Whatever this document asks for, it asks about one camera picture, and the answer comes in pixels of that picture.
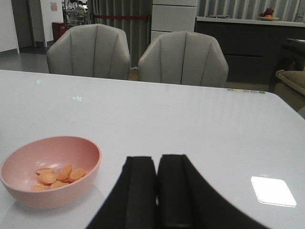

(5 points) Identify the left grey upholstered chair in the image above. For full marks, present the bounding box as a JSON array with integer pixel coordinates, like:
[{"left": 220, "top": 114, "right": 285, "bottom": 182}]
[{"left": 47, "top": 24, "right": 130, "bottom": 80}]

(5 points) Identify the red trash bin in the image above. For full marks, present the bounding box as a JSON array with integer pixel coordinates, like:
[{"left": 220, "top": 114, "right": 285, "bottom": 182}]
[{"left": 51, "top": 22, "right": 66, "bottom": 42}]

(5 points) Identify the grey upholstered chair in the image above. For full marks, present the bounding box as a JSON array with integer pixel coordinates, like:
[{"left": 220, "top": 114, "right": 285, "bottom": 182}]
[
  {"left": 47, "top": 24, "right": 130, "bottom": 80},
  {"left": 138, "top": 31, "right": 229, "bottom": 87}
]

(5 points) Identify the red barrier tape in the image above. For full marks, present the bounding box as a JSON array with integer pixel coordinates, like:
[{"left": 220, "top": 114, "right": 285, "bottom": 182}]
[{"left": 93, "top": 15, "right": 149, "bottom": 21}]

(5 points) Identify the tan cushion seat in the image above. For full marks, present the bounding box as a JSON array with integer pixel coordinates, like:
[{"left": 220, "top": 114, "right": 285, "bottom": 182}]
[{"left": 274, "top": 70, "right": 305, "bottom": 118}]

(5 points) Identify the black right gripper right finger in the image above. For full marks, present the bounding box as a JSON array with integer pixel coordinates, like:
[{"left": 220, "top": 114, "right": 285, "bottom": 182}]
[{"left": 157, "top": 155, "right": 265, "bottom": 229}]

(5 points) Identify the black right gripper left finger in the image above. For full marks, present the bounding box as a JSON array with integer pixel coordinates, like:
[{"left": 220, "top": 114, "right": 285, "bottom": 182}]
[{"left": 87, "top": 156, "right": 157, "bottom": 229}]

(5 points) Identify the right grey upholstered chair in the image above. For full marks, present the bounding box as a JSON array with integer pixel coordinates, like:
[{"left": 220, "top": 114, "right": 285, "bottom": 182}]
[{"left": 138, "top": 31, "right": 229, "bottom": 87}]

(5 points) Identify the dark counter sideboard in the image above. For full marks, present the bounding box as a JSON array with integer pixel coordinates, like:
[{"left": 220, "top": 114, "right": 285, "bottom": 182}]
[{"left": 195, "top": 17, "right": 305, "bottom": 84}]

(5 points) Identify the pink bowl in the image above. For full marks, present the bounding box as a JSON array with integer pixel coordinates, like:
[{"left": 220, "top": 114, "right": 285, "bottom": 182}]
[{"left": 0, "top": 136, "right": 102, "bottom": 209}]

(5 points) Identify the fruit plate on counter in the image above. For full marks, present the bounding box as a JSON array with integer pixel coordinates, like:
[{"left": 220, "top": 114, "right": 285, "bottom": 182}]
[{"left": 258, "top": 8, "right": 279, "bottom": 21}]

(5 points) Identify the white cabinet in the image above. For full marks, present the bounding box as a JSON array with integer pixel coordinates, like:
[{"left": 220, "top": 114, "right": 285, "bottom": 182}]
[{"left": 151, "top": 0, "right": 198, "bottom": 41}]

